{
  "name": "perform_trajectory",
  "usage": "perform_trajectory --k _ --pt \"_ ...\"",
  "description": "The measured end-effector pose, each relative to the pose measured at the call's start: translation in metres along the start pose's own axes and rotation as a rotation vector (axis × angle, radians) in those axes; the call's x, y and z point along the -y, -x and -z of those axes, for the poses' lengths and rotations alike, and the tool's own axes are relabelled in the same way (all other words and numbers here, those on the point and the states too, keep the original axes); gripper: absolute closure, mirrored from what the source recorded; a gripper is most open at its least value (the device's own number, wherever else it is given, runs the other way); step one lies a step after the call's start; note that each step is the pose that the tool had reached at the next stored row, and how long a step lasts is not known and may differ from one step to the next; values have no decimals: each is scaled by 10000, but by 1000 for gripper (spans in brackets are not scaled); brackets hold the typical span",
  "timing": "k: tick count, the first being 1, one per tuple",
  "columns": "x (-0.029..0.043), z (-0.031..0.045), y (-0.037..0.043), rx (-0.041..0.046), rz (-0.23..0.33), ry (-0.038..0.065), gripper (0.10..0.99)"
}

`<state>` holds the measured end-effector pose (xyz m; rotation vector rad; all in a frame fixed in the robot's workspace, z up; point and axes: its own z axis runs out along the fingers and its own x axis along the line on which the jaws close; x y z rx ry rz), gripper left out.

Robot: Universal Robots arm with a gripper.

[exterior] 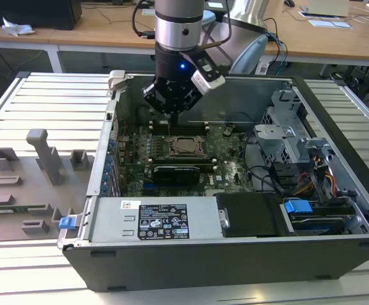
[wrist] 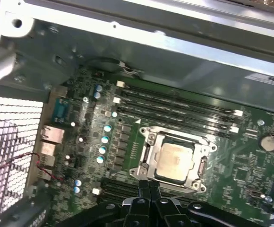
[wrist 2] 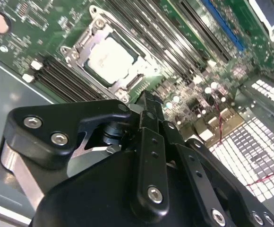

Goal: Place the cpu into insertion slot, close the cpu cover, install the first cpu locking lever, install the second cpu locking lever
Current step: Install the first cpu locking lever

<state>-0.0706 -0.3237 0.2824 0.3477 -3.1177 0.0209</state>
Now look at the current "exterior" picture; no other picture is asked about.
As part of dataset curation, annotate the metal CPU socket cover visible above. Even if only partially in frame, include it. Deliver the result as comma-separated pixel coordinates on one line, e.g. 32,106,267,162
170,135,207,157

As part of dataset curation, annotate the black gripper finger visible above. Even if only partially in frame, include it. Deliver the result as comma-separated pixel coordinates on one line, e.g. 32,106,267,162
175,90,204,128
142,79,178,128

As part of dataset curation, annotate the white crumpled paper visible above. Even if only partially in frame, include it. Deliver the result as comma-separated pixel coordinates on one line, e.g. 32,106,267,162
1,16,36,37

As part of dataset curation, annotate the black graphics card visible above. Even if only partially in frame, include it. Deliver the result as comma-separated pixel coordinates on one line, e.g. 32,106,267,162
152,164,202,187

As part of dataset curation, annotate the black CPU socket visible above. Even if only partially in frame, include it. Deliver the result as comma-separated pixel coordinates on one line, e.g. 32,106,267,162
168,135,209,159

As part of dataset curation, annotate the green RAM stick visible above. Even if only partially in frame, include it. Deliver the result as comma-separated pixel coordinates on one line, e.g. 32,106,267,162
0,205,46,214

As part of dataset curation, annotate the blue case latch tab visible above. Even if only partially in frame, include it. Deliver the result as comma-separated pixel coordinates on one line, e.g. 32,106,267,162
58,217,76,230

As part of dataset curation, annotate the black cable loop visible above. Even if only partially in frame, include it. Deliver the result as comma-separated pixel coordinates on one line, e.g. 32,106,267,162
244,136,288,195

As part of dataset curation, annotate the black box on desk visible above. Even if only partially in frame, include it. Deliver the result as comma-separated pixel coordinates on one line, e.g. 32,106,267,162
0,0,83,31

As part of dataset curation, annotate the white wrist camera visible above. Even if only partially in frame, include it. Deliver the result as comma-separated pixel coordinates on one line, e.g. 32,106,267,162
190,53,226,97

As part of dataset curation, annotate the green motherboard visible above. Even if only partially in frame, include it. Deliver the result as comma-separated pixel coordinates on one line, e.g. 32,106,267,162
117,122,256,198

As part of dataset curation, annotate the hard disk in blue carrier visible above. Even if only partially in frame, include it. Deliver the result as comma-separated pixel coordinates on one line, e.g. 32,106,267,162
282,197,356,236

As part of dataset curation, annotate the square silver CPU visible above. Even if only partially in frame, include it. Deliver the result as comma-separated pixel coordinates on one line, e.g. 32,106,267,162
176,139,198,151

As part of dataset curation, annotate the black RAM stick row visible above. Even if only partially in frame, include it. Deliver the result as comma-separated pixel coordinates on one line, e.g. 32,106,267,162
152,156,216,172

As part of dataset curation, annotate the wooden office desk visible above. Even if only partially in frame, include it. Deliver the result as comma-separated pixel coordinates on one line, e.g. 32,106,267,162
0,0,369,76

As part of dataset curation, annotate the black plastic shroud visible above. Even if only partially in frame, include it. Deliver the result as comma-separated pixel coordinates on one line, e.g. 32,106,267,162
216,193,300,239

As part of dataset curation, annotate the silver power supply unit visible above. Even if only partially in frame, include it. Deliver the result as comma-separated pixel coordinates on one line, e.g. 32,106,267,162
88,196,224,244

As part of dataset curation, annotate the silver metal drive cage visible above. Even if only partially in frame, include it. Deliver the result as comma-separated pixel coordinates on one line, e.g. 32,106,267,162
253,88,310,163

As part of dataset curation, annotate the black open PC case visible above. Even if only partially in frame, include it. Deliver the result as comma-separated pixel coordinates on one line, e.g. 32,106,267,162
62,71,369,293

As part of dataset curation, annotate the yellow red wire bundle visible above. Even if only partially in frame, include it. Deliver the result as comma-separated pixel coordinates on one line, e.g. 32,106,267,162
298,165,335,195

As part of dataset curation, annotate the pale blue teach pendant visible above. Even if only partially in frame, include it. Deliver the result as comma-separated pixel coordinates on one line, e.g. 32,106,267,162
230,32,270,74

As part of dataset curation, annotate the grey parts rack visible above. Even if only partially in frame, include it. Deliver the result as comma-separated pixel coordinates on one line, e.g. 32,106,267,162
0,128,96,243

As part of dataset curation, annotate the silver case release handle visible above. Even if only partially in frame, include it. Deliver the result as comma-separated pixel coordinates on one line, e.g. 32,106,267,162
107,70,129,93

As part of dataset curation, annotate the blue cable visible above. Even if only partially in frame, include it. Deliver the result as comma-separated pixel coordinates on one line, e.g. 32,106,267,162
266,30,289,76

